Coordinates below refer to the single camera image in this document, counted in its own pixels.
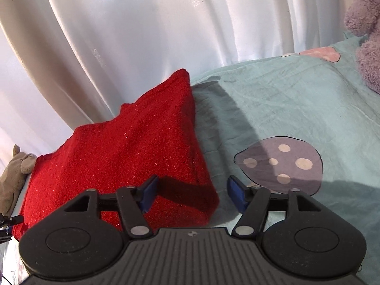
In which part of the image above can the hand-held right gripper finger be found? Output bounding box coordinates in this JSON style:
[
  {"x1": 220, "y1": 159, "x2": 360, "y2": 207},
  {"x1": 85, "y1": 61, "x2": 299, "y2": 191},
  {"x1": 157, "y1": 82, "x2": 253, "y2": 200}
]
[{"x1": 227, "y1": 175, "x2": 323, "y2": 238}]

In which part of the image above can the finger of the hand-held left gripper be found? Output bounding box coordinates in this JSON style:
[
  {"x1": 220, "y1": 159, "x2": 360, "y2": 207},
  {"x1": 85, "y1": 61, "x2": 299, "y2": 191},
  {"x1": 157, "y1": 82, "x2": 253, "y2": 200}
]
[
  {"x1": 0, "y1": 213, "x2": 24, "y2": 225},
  {"x1": 0, "y1": 226, "x2": 14, "y2": 243}
]

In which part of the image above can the red knit cardigan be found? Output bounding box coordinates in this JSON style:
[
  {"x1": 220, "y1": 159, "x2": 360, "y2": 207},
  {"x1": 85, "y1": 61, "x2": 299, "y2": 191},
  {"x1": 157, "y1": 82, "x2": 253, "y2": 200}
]
[{"x1": 12, "y1": 68, "x2": 220, "y2": 242}]

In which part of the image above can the grey-green plush toy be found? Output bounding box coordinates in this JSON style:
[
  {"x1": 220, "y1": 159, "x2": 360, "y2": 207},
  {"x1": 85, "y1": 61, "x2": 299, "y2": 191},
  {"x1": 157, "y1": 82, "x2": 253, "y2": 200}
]
[{"x1": 0, "y1": 144, "x2": 38, "y2": 218}]

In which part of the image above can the teal printed bed sheet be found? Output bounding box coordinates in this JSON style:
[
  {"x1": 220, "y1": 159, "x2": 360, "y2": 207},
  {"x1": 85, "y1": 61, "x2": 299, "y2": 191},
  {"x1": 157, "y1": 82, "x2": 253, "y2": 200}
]
[{"x1": 0, "y1": 31, "x2": 380, "y2": 276}]

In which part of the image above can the white curtain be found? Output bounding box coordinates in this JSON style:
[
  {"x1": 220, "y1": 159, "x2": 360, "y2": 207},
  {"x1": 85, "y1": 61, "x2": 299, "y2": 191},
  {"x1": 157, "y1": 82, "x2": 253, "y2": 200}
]
[{"x1": 0, "y1": 0, "x2": 366, "y2": 171}]

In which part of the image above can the purple plush bear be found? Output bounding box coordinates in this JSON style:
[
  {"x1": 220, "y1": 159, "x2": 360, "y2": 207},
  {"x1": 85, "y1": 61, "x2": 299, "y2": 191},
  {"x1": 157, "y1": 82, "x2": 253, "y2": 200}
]
[{"x1": 344, "y1": 0, "x2": 380, "y2": 95}]

